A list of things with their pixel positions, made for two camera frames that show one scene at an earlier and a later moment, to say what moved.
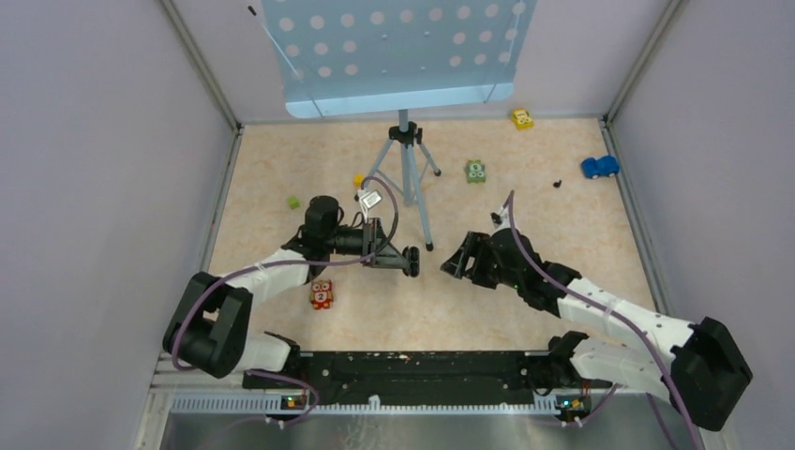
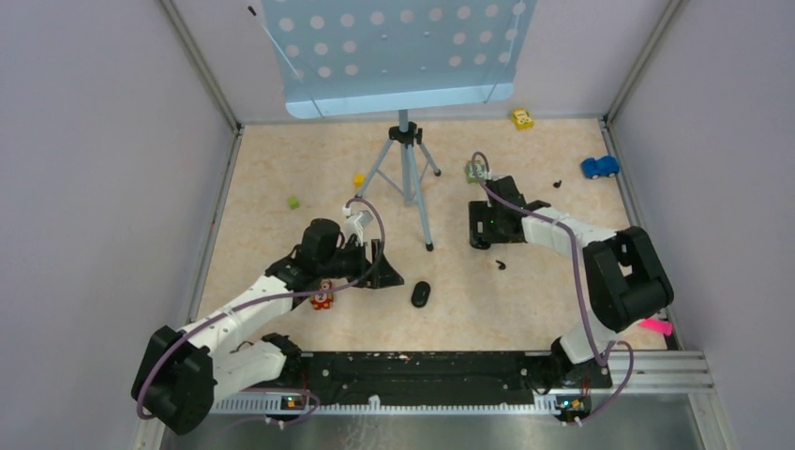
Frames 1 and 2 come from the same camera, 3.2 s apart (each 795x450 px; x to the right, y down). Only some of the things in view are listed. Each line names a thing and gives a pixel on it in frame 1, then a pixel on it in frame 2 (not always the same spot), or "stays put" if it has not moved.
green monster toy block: (475, 172) stays put
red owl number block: (322, 293) stays put
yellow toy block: (522, 119) stays put
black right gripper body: (486, 270) to (492, 230)
